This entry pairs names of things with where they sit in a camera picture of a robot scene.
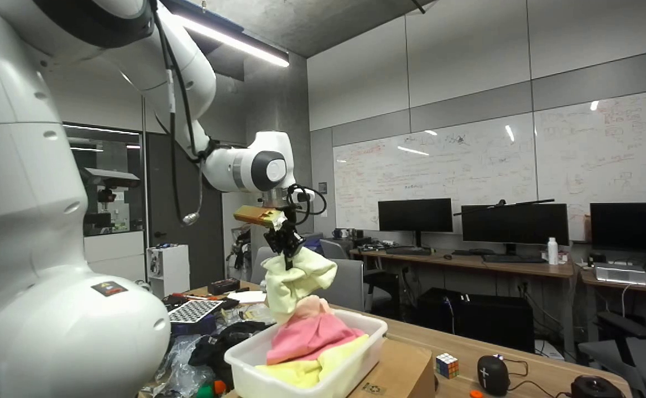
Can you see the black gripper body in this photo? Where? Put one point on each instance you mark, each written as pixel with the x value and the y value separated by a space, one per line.
pixel 281 235

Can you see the pale green cloth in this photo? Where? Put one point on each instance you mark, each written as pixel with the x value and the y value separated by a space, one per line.
pixel 298 284

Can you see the pink cloth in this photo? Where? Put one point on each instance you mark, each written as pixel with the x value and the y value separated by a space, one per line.
pixel 308 334

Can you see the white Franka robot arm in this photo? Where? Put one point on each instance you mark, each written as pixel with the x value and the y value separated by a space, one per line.
pixel 42 221

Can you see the white paper sheet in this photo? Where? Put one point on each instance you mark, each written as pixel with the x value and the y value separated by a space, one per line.
pixel 246 296

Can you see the small black box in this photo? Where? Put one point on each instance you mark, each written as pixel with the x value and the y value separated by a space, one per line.
pixel 224 286

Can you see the black bag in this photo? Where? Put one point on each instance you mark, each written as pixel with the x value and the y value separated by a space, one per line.
pixel 224 343

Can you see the white computer keyboard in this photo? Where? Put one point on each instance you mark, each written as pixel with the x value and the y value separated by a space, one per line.
pixel 193 310

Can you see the white box appliance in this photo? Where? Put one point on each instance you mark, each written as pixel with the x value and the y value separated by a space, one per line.
pixel 168 268

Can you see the white plastic bin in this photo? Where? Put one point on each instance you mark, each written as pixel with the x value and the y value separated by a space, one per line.
pixel 264 379

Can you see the black computer monitor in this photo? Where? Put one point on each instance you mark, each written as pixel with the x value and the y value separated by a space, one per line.
pixel 414 214
pixel 514 221
pixel 634 227

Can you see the brown cardboard box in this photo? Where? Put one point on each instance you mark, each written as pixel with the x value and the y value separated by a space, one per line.
pixel 401 373

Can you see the small Rubik's cube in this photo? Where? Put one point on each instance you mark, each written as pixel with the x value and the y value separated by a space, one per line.
pixel 447 366

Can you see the ceiling light strip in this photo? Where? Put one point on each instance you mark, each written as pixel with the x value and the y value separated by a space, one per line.
pixel 226 38

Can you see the black desk keyboard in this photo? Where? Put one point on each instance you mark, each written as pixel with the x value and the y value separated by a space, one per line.
pixel 514 258

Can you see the black computer mouse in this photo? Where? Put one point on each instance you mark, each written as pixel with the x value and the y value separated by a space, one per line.
pixel 491 374

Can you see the white plastic bottle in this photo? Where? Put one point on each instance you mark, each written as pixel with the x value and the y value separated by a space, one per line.
pixel 551 252

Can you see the white flat electronic device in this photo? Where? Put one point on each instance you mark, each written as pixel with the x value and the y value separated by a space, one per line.
pixel 622 275

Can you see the black rounded device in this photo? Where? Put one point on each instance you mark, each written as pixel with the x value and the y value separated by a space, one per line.
pixel 595 388

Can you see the dark grey office chair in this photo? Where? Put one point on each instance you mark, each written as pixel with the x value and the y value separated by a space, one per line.
pixel 634 362

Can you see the wall whiteboard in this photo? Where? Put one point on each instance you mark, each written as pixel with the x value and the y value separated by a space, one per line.
pixel 486 168

